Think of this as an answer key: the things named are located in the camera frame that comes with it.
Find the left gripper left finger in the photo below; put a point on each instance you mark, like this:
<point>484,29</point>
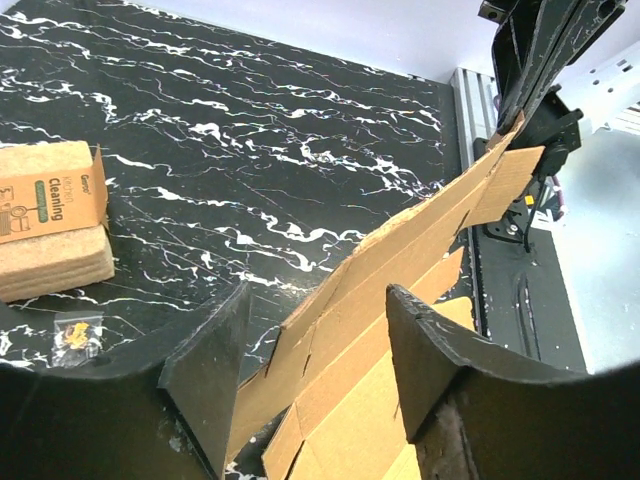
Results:
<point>200,378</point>

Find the brown cardboard box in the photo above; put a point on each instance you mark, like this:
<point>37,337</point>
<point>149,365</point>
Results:
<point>330,380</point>

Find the kitchen scouring pads pack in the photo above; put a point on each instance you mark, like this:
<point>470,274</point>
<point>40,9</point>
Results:
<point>54,224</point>

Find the small clear plastic bag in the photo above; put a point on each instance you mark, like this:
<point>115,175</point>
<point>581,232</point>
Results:
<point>77,338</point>

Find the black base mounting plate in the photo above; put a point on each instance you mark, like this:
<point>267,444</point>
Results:
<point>523,304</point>

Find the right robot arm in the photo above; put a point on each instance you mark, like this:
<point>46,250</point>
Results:
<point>562,70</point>

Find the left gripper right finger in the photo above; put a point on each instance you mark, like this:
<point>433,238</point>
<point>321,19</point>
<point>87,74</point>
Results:
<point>432,354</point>

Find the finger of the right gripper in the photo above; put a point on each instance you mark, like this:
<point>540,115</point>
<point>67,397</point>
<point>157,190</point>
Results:
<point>567,27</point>
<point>517,65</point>

